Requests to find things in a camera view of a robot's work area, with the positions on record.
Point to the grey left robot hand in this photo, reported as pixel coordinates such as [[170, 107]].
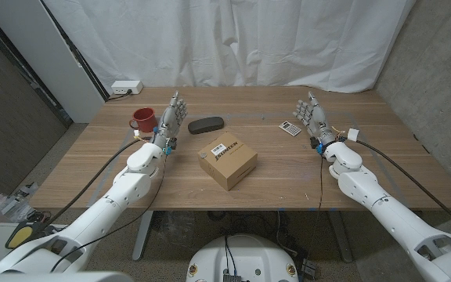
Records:
[[168, 121]]

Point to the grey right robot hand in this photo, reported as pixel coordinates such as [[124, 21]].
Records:
[[318, 119]]

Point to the brown cardboard box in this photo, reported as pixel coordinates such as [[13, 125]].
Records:
[[229, 164]]

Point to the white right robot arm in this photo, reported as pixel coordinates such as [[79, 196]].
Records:
[[386, 211]]

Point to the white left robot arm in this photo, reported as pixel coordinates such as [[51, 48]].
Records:
[[100, 211]]

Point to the white mini calculator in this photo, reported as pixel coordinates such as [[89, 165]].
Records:
[[290, 128]]

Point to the dark grey glasses case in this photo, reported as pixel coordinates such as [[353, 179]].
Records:
[[206, 125]]

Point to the red ceramic mug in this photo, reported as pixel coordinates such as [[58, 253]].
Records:
[[145, 119]]

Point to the white power strip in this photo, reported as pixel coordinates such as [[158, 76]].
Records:
[[127, 87]]

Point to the grey tape strip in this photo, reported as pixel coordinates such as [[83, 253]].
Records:
[[101, 188], [389, 176], [249, 116]]

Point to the white fabric curtain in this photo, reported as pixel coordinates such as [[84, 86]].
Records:
[[229, 43]]

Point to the tall white panel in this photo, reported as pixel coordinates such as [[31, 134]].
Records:
[[45, 58]]

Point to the small black power adapter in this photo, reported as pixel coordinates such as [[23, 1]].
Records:
[[309, 269]]

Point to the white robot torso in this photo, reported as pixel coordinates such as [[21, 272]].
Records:
[[241, 258]]

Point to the pile of small electronic parts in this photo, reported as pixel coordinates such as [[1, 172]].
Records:
[[18, 199]]

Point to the yellow black foot pedal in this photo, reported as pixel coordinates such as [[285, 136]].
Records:
[[20, 237]]

